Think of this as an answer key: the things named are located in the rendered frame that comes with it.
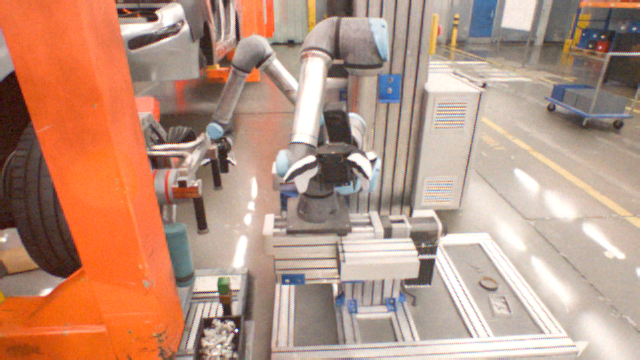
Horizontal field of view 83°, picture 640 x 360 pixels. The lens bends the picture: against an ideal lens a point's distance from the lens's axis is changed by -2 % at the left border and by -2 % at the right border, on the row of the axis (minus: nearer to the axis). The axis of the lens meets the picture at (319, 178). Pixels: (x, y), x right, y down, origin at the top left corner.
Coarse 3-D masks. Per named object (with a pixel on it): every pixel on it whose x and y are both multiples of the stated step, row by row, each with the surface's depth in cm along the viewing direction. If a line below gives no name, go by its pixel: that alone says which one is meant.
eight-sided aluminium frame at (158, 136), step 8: (144, 112) 141; (144, 120) 135; (152, 120) 142; (144, 128) 135; (152, 128) 146; (160, 128) 152; (152, 136) 154; (160, 136) 153; (160, 144) 160; (160, 160) 163; (168, 160) 163; (160, 168) 165; (168, 168) 165; (160, 208) 164
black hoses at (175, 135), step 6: (180, 126) 149; (168, 132) 147; (174, 132) 146; (180, 132) 152; (186, 132) 147; (192, 132) 153; (168, 138) 146; (174, 138) 145; (180, 138) 146; (186, 138) 155; (192, 138) 156
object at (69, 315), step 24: (72, 288) 98; (0, 312) 108; (24, 312) 108; (48, 312) 101; (72, 312) 101; (96, 312) 102; (0, 336) 100; (24, 336) 101; (48, 336) 102; (72, 336) 102; (96, 336) 103
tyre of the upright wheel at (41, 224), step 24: (24, 144) 112; (24, 168) 109; (48, 168) 110; (24, 192) 109; (48, 192) 109; (24, 216) 109; (48, 216) 110; (24, 240) 112; (48, 240) 113; (72, 240) 113; (48, 264) 119; (72, 264) 120
